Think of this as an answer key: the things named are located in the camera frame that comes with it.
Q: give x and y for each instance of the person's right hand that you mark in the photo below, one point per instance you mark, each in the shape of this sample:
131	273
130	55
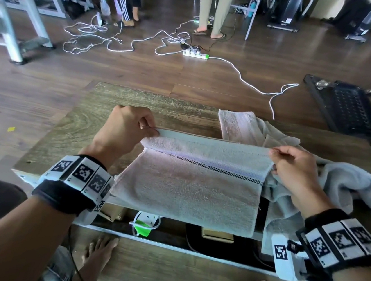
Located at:
297	173

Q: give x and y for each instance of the person's left hand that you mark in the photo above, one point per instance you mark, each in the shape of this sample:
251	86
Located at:
122	130

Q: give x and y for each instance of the heap of grey towels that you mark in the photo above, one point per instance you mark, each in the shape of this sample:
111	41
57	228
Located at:
353	184

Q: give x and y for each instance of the grey towel striped border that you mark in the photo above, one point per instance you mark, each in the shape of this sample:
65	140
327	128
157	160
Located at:
193	187

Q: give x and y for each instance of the person's left forearm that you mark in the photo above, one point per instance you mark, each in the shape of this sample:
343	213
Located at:
12	242

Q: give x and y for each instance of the cardboard box with label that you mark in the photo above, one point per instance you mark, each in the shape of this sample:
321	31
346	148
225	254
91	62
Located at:
113	212

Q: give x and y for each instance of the black perforated platform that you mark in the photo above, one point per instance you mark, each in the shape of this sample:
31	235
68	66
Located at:
349	109

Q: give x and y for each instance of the silver metal part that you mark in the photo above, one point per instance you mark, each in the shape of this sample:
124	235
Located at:
322	84

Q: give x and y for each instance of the white green socket adapter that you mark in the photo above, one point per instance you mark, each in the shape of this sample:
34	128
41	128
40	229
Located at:
143	225

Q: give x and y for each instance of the plain cardboard box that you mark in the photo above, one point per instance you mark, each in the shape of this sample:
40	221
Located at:
217	234

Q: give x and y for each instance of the white green power strip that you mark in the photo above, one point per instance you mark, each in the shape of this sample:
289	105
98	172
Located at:
195	55
196	21

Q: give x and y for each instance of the black power adapter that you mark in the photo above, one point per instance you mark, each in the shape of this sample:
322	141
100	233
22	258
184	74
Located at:
186	46

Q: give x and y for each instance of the small yellow scrap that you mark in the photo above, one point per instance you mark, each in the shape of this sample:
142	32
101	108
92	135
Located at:
11	129

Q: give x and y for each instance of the flat white power strip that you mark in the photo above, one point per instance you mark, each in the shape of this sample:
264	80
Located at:
99	19

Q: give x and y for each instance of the low wooden table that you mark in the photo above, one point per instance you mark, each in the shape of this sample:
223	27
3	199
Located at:
191	252

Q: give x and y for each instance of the white folding table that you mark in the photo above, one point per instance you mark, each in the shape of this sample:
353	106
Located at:
253	15

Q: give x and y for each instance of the black elliptical trainer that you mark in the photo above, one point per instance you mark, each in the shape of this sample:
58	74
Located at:
286	9

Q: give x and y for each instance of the black gym equipment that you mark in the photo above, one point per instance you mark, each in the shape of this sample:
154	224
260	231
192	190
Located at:
358	18

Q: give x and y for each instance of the blue water bottle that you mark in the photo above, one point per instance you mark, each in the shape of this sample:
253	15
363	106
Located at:
252	8

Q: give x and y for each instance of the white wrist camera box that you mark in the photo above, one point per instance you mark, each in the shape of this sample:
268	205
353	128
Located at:
287	261
89	212

